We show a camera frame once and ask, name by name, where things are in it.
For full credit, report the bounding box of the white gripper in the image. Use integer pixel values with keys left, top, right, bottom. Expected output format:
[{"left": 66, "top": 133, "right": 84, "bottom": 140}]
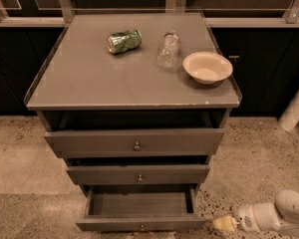
[{"left": 212, "top": 203, "right": 277, "bottom": 233}]

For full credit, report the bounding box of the grey bottom drawer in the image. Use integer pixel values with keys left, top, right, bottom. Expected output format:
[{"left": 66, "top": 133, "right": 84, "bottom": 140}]
[{"left": 76, "top": 184, "right": 204, "bottom": 232}]

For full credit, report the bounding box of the grey drawer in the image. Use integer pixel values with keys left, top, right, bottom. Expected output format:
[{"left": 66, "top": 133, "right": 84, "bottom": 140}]
[
  {"left": 45, "top": 128, "right": 224, "bottom": 158},
  {"left": 67, "top": 157, "right": 209, "bottom": 185},
  {"left": 76, "top": 184, "right": 204, "bottom": 232}
]

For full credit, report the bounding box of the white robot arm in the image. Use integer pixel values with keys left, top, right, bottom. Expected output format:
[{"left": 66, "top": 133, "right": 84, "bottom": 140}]
[{"left": 212, "top": 190, "right": 299, "bottom": 236}]

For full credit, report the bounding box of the grey middle drawer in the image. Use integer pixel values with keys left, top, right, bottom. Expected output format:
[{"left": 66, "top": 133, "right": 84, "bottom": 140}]
[{"left": 67, "top": 157, "right": 209, "bottom": 185}]

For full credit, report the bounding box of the grey drawer cabinet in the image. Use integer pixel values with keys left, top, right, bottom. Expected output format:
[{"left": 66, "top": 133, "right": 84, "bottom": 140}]
[{"left": 24, "top": 12, "right": 243, "bottom": 197}]

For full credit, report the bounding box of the grey top drawer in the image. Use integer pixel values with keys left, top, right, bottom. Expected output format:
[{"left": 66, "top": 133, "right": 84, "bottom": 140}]
[{"left": 45, "top": 128, "right": 224, "bottom": 158}]

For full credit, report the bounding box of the white paper bowl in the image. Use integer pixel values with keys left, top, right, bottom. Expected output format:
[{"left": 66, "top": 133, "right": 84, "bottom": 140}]
[{"left": 182, "top": 52, "right": 233, "bottom": 85}]

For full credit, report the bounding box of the clear plastic bottle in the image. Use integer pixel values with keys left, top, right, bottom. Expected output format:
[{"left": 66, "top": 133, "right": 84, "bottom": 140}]
[{"left": 155, "top": 31, "right": 180, "bottom": 70}]

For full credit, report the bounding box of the crushed green soda can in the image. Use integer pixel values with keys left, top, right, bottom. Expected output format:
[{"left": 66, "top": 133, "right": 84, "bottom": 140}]
[{"left": 107, "top": 29, "right": 142, "bottom": 55}]

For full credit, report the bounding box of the white cylindrical post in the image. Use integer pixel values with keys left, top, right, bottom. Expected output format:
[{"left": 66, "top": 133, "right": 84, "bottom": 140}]
[{"left": 278, "top": 90, "right": 299, "bottom": 131}]

